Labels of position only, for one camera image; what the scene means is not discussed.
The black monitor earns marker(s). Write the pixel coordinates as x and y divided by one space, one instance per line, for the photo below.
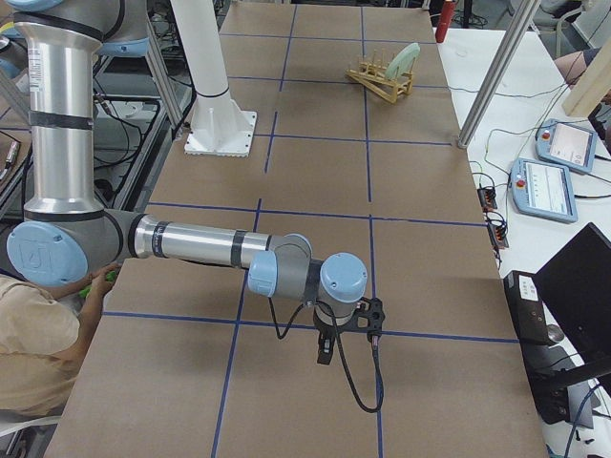
575 286

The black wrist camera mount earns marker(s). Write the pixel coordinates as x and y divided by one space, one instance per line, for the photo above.
370 317

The far black red connector block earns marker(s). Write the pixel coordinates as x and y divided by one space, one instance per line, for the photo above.
487 194

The black computer box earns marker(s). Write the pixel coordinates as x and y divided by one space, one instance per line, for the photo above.
526 309

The far teach pendant tablet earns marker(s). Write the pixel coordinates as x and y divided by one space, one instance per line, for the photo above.
566 144

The red cylinder bottle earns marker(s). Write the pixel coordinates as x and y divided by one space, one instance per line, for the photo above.
445 20

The wooden dish rack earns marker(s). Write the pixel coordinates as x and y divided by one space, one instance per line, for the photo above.
370 73

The teach pendant tablet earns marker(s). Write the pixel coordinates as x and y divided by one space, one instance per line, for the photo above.
543 190
566 144

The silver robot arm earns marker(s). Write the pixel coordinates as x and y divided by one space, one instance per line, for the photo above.
66 233

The near black red connector block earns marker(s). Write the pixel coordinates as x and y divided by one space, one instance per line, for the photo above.
497 228

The light green plate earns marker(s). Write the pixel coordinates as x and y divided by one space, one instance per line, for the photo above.
402 62

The aluminium frame post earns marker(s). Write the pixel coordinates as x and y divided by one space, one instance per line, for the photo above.
511 39

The aluminium side frame rail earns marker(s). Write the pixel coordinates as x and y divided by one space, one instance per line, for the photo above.
140 109

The person in beige shirt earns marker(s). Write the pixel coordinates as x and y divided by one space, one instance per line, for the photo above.
46 333

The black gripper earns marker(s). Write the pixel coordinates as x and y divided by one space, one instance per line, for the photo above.
326 330

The black red connector block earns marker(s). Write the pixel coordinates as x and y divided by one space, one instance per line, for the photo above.
487 194
497 228

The near teach pendant tablet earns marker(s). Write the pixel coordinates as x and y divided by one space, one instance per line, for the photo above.
543 190

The wooden beam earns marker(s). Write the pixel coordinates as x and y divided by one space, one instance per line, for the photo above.
590 86

